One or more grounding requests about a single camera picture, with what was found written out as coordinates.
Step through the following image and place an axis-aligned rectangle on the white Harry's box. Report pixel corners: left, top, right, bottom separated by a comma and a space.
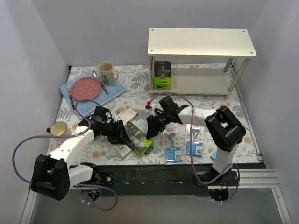
112, 106, 138, 124
112, 145, 132, 159

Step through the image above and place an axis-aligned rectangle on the beige ceramic mug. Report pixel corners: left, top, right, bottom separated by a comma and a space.
98, 61, 119, 85

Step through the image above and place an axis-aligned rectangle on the pink dotted plate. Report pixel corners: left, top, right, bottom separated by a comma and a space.
71, 77, 101, 101

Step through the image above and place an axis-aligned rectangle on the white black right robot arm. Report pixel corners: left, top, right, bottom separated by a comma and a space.
146, 105, 246, 186

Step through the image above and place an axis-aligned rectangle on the blue checked cloth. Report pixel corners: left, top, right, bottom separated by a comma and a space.
59, 69, 127, 118

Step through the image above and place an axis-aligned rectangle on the silver fork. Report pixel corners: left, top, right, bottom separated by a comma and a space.
64, 84, 75, 110

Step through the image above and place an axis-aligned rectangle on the black green Gillette Labs box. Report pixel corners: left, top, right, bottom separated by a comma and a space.
154, 61, 171, 90

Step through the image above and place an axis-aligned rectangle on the cream enamel cup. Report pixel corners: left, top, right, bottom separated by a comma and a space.
46, 121, 73, 136

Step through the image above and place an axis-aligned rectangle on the silver spoon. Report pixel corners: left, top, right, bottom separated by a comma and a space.
93, 71, 109, 95

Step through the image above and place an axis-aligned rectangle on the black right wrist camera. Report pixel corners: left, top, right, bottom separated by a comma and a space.
159, 96, 178, 112

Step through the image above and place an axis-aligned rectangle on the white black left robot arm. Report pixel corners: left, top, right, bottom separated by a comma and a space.
31, 115, 132, 201

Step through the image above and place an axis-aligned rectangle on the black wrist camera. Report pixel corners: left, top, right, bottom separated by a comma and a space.
92, 106, 110, 122
159, 96, 178, 112

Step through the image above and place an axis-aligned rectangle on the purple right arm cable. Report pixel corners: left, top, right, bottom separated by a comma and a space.
146, 92, 240, 203

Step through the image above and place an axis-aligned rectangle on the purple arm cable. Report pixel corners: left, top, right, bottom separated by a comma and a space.
146, 92, 240, 203
12, 99, 118, 211

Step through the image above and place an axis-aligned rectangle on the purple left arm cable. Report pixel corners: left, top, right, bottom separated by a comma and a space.
12, 99, 118, 211

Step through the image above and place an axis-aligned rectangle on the clear blue razor blister pack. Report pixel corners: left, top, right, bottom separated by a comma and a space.
161, 128, 184, 164

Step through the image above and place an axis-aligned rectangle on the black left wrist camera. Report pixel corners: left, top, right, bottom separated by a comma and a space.
92, 106, 110, 122

